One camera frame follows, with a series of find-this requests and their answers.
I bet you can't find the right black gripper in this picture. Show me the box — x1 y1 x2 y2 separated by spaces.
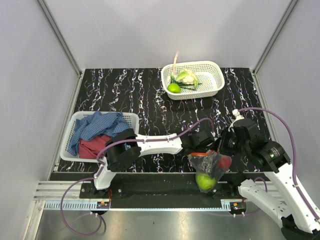
208 126 249 156

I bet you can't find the clear zip top bag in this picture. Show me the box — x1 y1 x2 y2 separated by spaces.
188 150 232 193

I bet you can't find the fake green onion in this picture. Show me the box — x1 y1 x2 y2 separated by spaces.
170 51 199 90

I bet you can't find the fake green apple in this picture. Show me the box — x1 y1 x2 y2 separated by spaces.
167 83 181 94
195 173 217 191

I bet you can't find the fake green white cabbage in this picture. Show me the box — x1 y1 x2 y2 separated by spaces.
175 69 199 89

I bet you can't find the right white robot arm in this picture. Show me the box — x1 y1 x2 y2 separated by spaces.
217 118 320 240

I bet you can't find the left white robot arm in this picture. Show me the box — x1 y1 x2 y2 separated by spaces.
90 129 216 198

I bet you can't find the fake red fruit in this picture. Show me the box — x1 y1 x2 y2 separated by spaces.
217 155 232 170

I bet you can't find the fake dark purple fruit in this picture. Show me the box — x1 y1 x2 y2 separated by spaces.
193 154 221 176

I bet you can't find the white laundry basket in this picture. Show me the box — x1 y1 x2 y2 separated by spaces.
60 111 139 163

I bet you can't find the white perforated plastic basket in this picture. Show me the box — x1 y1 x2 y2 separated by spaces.
161 60 225 100

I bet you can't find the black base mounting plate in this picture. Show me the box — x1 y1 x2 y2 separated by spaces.
79 173 244 209

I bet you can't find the dark red cloth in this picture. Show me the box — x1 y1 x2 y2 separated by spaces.
78 134 111 159

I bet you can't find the blue checkered cloth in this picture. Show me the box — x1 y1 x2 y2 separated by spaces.
67 111 130 156

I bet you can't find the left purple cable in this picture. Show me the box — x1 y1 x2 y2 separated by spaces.
59 117 216 236

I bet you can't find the purple cable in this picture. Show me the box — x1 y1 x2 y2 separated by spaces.
237 107 320 221
59 117 216 236

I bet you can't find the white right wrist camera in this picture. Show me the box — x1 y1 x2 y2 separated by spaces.
227 109 244 132

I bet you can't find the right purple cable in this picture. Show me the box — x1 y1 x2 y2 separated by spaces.
237 107 320 221

